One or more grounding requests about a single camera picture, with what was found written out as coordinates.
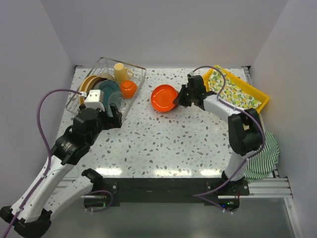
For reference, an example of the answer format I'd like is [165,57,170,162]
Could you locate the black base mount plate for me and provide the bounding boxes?
[93,178,250,211]

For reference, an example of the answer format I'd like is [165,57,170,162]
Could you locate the yellow plastic tray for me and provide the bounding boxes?
[203,67,269,112]

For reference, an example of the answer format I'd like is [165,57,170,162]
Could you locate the yellow plate inner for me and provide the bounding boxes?
[84,76,102,96]

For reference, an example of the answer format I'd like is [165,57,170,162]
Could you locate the yellow ceramic mug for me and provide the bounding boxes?
[113,63,134,84]

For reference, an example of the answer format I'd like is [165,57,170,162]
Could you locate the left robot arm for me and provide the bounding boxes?
[0,104,122,238]

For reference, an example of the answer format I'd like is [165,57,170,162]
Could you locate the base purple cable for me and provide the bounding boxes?
[192,190,235,214]
[84,190,117,213]

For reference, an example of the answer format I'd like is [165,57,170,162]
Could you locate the dark brown beige plate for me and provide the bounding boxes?
[91,78,107,90]

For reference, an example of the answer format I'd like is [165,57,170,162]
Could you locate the chrome wire dish rack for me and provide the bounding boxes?
[74,57,147,121]

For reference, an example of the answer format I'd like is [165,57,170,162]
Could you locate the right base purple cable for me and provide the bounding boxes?
[192,190,235,214]

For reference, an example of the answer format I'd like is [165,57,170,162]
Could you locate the teal embossed plate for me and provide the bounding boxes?
[99,80,120,110]

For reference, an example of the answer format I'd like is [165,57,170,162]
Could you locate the yellow plate outer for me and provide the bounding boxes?
[78,75,97,105]

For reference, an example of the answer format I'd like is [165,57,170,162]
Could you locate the orange plate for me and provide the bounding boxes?
[150,84,178,113]

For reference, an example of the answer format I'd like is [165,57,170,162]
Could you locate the orange ceramic bowl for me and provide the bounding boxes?
[120,80,138,99]

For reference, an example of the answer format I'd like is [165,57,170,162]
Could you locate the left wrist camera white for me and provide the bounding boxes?
[79,89,105,111]

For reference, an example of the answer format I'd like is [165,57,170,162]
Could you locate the green striped cloth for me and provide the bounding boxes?
[245,131,280,183]

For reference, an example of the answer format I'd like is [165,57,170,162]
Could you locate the beige small plate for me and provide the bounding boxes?
[99,72,115,81]

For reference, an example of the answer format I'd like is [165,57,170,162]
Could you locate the lemon print cloth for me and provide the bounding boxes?
[207,65,262,109]

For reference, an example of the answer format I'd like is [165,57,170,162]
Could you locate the yellow plate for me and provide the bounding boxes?
[78,75,97,105]
[84,76,102,96]

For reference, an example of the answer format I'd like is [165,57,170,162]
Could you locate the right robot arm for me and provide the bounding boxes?
[173,74,265,195]

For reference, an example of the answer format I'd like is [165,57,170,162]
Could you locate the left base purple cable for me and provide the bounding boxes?
[84,190,117,213]

